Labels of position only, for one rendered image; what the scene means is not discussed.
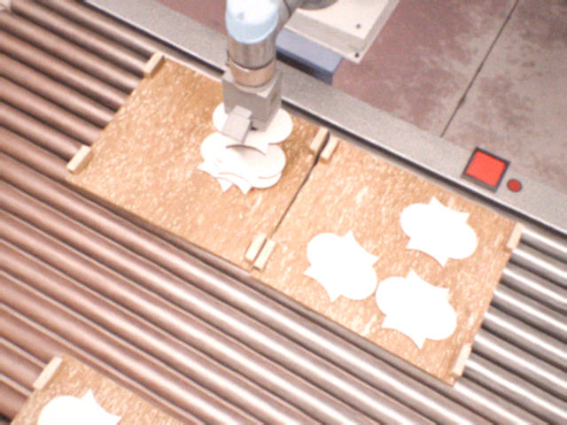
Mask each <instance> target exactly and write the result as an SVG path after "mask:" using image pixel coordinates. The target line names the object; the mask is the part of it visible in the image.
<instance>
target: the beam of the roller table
mask: <svg viewBox="0 0 567 425"><path fill-rule="evenodd" d="M73 1H75V2H76V3H78V4H81V5H84V6H86V7H88V8H90V9H91V10H93V11H95V12H98V13H100V14H102V15H104V16H106V17H107V18H109V19H112V20H114V21H117V22H119V23H121V24H122V25H123V26H124V27H127V28H129V29H131V30H133V31H135V32H137V33H138V34H140V35H142V36H144V37H146V38H149V39H151V40H153V41H154V42H156V43H159V44H161V45H163V46H165V47H167V48H169V49H170V50H173V51H175V52H177V53H179V54H182V55H184V56H185V57H186V58H189V59H191V60H193V61H195V62H197V63H199V64H201V65H202V66H205V67H207V68H209V69H211V70H214V71H215V72H216V73H219V74H221V75H224V74H225V73H226V71H227V70H228V67H226V66H225V61H226V60H227V58H228V56H227V48H228V47H229V41H228V37H227V36H226V35H223V34H221V33H219V32H217V31H215V30H213V29H211V28H209V27H206V26H204V25H203V24H201V23H199V22H197V21H195V20H193V19H190V18H188V17H186V16H184V15H182V14H181V13H178V12H176V11H175V10H173V9H171V8H169V7H167V6H165V5H164V4H161V3H159V2H157V1H155V0H73ZM276 68H278V69H280V70H282V71H283V76H282V90H281V104H282V105H284V106H286V107H288V108H290V109H292V110H293V111H295V112H299V113H301V114H303V115H305V116H307V117H309V118H311V119H313V120H315V121H317V122H319V123H321V124H323V125H324V126H326V127H328V128H331V129H333V130H334V131H338V132H340V133H342V134H344V135H347V136H349V137H351V138H353V139H354V140H355V141H357V142H359V143H362V144H364V145H366V146H368V147H370V148H374V149H375V150H377V151H380V152H382V153H384V154H385V155H387V156H389V157H391V158H394V159H396V160H397V161H399V162H401V163H403V164H405V165H406V164H407V165H409V166H412V167H413V168H415V169H417V170H419V171H421V172H423V173H424V174H427V175H429V176H430V177H433V178H435V179H437V180H439V181H441V182H445V183H447V184H449V185H451V186H453V187H455V188H457V189H458V190H460V191H462V192H465V193H467V194H469V195H471V196H473V197H475V198H477V199H479V200H481V201H485V202H487V203H488V204H490V205H493V206H495V207H498V208H500V209H502V210H503V211H505V212H507V213H510V214H512V215H514V216H516V217H518V218H519V219H521V220H524V221H526V222H528V223H531V224H533V225H534V226H536V227H538V228H543V229H545V230H546V231H548V232H550V233H552V234H554V235H556V236H559V237H561V238H563V239H565V240H567V195H565V194H563V193H561V192H559V191H557V190H555V189H552V188H550V187H549V186H546V185H544V184H542V183H540V182H537V181H535V180H534V179H532V178H529V177H527V176H525V175H523V174H520V173H519V172H515V171H512V170H510V169H508V171H507V172H506V173H505V175H504V177H503V180H502V182H501V185H500V187H499V188H498V190H497V192H496V193H495V194H494V193H492V192H490V191H488V190H486V189H483V188H480V187H479V186H477V185H475V184H473V183H471V182H468V181H466V180H464V179H461V178H460V175H461V173H462V170H463V168H464V167H465V165H466V163H467V161H468V159H469V157H470V154H471V153H472V152H471V151H469V150H467V149H464V148H463V147H461V146H459V145H457V144H455V143H452V142H450V141H448V140H446V139H444V138H442V137H440V136H436V135H433V134H432V133H430V132H428V131H426V130H424V129H422V128H420V127H417V126H415V125H413V124H411V123H409V122H407V121H405V120H401V119H399V118H397V117H395V116H393V115H391V114H390V113H388V112H384V111H382V110H381V109H379V108H377V107H375V106H374V105H372V104H368V103H364V102H362V101H361V100H359V99H358V98H356V97H352V96H350V95H348V94H346V93H345V92H343V91H341V90H339V89H336V88H334V87H332V86H331V85H329V84H327V83H323V82H320V81H318V80H317V79H315V78H313V77H311V76H309V75H307V74H304V73H302V72H300V71H299V70H297V69H295V68H293V67H290V66H288V65H286V64H284V63H282V62H280V61H278V60H276ZM509 179H518V180H519V181H520V182H521V183H522V185H523V188H522V190H521V191H520V192H518V193H514V192H511V191H509V190H508V188H507V181H508V180H509Z"/></svg>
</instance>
